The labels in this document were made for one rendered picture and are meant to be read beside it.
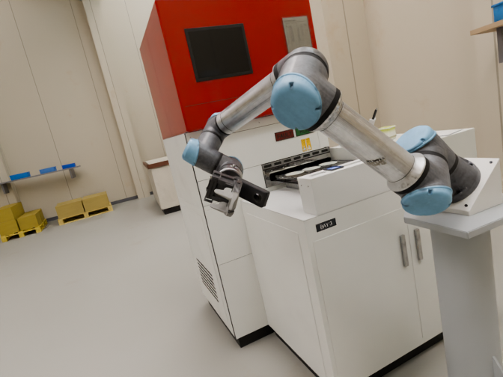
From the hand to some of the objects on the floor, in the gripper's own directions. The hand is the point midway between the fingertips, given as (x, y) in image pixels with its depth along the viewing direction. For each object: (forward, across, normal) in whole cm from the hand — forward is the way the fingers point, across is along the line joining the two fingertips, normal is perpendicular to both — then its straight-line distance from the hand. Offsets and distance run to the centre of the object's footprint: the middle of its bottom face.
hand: (232, 210), depth 78 cm
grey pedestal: (-2, -51, +112) cm, 123 cm away
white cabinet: (-74, -71, +101) cm, 144 cm away
